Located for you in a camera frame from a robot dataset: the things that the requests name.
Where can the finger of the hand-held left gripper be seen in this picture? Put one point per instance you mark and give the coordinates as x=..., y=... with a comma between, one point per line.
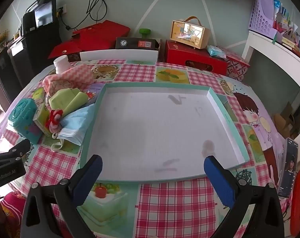
x=14, y=151

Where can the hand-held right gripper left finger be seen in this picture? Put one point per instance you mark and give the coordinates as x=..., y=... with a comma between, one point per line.
x=89, y=181

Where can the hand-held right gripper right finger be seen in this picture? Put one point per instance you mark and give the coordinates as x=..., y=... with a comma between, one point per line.
x=219, y=183

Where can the white tray with teal rim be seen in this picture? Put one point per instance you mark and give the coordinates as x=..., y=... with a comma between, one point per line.
x=152, y=129

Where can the pink zigzag fluffy cloth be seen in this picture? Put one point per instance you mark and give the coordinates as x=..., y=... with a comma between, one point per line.
x=75, y=75

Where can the red floral cloth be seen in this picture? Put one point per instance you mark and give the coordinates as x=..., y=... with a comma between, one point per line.
x=13, y=203

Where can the teal plastic container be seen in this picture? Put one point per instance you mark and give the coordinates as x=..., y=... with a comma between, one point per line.
x=22, y=116

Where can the small yellow-green box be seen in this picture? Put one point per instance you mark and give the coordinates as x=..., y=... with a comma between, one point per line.
x=42, y=119

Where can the pink checked printed tablecloth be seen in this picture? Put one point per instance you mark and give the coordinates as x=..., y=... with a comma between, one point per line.
x=169, y=203

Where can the blue face mask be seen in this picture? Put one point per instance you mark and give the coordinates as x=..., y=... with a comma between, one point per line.
x=75, y=126

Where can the black smartphone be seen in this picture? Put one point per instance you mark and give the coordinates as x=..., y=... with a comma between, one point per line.
x=288, y=168

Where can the light green cloth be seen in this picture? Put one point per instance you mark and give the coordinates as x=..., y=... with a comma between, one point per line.
x=63, y=99

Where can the black suitcase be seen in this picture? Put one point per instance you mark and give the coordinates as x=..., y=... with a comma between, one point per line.
x=33, y=59

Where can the cardboard boxes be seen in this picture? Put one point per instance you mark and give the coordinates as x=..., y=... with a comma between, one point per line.
x=286, y=121

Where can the white plastic bottle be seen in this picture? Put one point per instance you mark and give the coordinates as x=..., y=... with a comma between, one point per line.
x=62, y=65

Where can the red gift box lid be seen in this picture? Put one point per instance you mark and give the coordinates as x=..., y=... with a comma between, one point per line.
x=63, y=49

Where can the red patterned box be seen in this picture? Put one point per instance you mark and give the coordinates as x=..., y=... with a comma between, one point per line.
x=236, y=67

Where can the black bag with screen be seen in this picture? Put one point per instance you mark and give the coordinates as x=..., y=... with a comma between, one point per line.
x=31, y=19

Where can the blue wipes pack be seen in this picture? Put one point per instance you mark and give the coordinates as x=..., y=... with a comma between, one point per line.
x=215, y=52

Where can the red cardboard box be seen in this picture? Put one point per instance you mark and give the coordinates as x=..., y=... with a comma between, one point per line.
x=179, y=54

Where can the black box with gauge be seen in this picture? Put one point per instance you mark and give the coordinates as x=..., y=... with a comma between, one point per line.
x=135, y=43

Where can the red gift bag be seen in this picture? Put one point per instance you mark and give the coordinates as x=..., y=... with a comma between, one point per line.
x=102, y=34

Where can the white shelf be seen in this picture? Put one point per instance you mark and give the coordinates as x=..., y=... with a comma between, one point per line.
x=264, y=42

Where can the green dumbbell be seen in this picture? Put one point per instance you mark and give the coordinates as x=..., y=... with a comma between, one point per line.
x=145, y=32

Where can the row of books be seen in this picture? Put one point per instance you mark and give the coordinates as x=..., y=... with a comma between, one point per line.
x=288, y=29

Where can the purple plastic basket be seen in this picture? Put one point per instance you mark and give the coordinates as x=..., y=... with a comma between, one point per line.
x=261, y=17

